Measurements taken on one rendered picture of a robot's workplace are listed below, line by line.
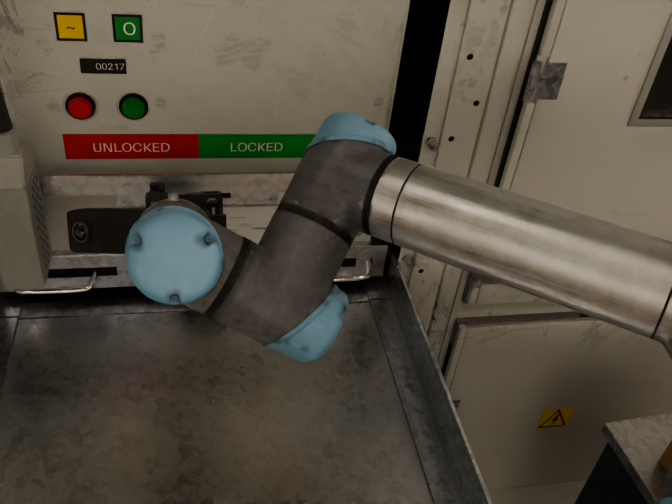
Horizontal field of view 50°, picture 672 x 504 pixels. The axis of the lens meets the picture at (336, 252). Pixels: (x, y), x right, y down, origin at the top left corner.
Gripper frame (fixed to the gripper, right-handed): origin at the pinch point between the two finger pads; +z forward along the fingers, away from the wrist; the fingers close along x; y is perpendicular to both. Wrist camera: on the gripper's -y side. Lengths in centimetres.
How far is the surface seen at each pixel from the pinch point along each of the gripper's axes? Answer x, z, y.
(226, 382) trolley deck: -21.4, -2.4, 7.7
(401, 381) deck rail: -22.1, -4.5, 30.3
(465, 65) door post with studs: 17.9, -9.0, 36.3
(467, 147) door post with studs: 8.2, -3.4, 39.1
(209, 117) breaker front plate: 12.0, -0.5, 6.5
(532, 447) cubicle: -48, 27, 66
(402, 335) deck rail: -18.0, 2.7, 32.6
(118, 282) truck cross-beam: -10.4, 11.0, -6.2
